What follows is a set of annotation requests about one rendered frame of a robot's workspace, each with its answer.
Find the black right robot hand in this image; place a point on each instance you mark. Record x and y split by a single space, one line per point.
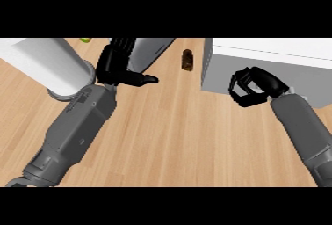
259 83

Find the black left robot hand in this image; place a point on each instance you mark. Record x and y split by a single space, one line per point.
113 68

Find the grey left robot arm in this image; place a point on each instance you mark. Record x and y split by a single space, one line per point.
70 132

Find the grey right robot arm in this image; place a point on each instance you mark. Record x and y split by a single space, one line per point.
304 132

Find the white cylindrical cup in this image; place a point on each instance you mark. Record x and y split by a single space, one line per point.
45 66

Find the grey metallic appliance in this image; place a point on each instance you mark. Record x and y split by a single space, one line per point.
149 52

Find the green fruit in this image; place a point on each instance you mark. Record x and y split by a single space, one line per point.
86 39

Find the dark brown bottle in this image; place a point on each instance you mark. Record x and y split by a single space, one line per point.
188 60

